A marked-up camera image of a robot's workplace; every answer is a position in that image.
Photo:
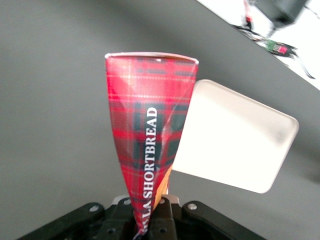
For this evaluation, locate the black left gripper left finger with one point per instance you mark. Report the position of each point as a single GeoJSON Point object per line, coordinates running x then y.
{"type": "Point", "coordinates": [122, 215]}

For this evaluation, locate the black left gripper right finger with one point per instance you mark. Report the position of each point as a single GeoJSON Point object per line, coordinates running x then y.
{"type": "Point", "coordinates": [166, 217]}

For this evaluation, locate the red tartan cookie box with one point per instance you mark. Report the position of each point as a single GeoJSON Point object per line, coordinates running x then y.
{"type": "Point", "coordinates": [147, 112]}

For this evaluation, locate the beige rectangular tray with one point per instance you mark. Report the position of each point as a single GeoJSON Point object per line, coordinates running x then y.
{"type": "Point", "coordinates": [232, 135]}

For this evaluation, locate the black box device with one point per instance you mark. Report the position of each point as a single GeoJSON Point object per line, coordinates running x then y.
{"type": "Point", "coordinates": [282, 10]}

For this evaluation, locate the green circuit board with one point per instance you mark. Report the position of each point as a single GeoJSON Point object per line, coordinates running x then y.
{"type": "Point", "coordinates": [277, 47]}

